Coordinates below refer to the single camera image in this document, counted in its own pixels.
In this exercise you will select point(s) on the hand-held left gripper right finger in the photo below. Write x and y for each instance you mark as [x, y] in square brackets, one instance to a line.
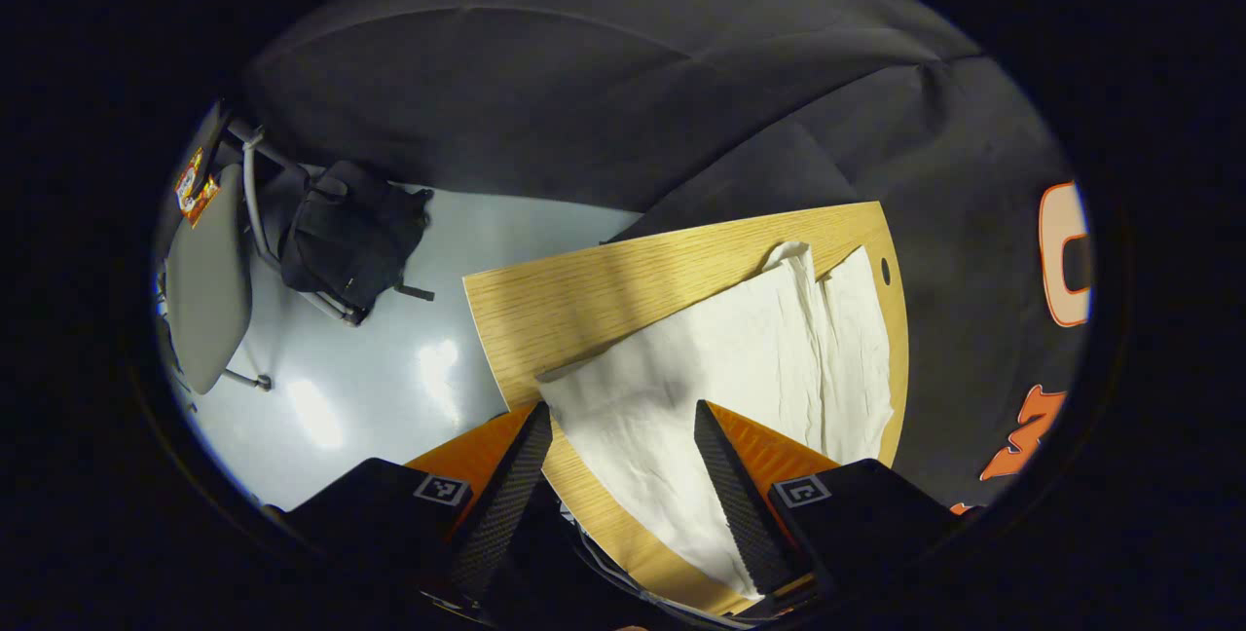
[740, 514]

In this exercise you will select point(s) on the white jeans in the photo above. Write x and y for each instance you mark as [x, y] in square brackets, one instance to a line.
[701, 349]

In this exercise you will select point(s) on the grey chair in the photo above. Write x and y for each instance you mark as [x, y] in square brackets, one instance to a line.
[209, 290]

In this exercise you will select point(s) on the black backpack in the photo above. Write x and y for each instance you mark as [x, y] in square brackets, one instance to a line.
[350, 232]

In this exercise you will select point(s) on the orange printed packet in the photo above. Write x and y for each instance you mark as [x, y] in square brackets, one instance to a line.
[195, 193]

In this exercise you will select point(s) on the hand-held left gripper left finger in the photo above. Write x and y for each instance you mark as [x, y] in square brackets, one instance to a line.
[511, 504]

